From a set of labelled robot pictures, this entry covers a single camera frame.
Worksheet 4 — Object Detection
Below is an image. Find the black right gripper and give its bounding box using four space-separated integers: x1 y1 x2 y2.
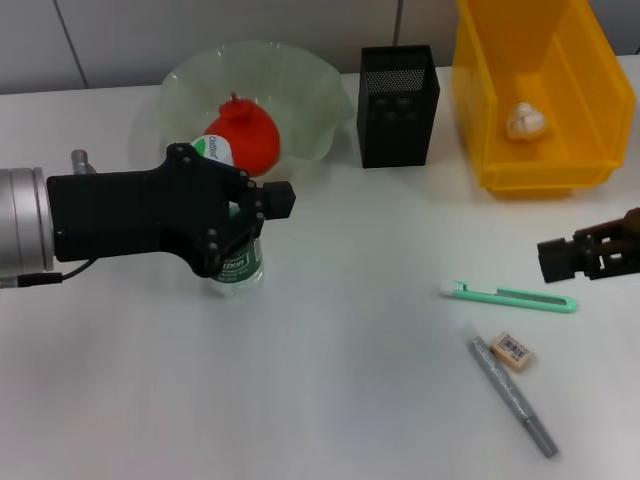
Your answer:
537 207 640 284

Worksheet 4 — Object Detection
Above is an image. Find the yellow plastic bin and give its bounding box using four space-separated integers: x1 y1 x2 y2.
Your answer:
452 0 637 200

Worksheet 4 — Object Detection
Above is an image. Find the clear green-label water bottle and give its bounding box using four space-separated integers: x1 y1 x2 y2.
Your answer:
192 133 266 299

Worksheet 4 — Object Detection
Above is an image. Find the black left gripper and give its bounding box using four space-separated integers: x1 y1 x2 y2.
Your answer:
45 142 297 279

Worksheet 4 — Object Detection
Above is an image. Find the white paper ball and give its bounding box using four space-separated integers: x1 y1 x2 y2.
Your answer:
507 102 549 142

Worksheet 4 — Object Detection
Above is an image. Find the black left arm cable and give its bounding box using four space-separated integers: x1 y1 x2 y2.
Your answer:
0 257 94 290

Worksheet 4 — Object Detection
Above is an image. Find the black mesh pen holder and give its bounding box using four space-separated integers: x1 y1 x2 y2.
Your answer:
357 44 443 169

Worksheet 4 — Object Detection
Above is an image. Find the grey pen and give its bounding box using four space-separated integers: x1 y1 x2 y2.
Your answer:
454 323 560 459

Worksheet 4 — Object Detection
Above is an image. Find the beige eraser with barcode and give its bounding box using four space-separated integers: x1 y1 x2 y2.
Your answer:
488 333 534 372

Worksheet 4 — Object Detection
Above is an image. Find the green utility knife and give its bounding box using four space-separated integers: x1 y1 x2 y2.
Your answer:
439 280 579 315

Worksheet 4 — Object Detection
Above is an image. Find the green glass fruit bowl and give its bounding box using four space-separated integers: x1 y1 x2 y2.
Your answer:
159 40 357 177

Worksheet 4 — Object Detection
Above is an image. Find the red pomegranate toy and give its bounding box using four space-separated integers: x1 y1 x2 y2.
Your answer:
203 90 282 177

